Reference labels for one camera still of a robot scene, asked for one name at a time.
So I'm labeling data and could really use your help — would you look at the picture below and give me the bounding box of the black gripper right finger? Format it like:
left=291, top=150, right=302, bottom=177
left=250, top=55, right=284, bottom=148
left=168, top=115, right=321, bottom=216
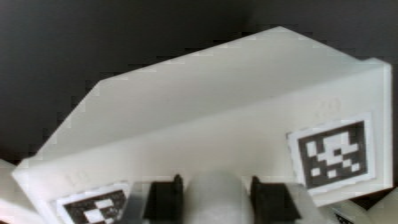
left=248, top=177, right=302, bottom=224

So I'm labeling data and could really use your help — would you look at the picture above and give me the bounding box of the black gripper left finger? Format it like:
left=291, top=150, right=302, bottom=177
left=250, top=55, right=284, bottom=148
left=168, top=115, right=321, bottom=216
left=142, top=175, right=183, bottom=224

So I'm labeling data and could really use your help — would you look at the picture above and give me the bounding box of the small white drawer with knob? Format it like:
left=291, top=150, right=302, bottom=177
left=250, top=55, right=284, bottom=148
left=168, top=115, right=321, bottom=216
left=0, top=159, right=42, bottom=224

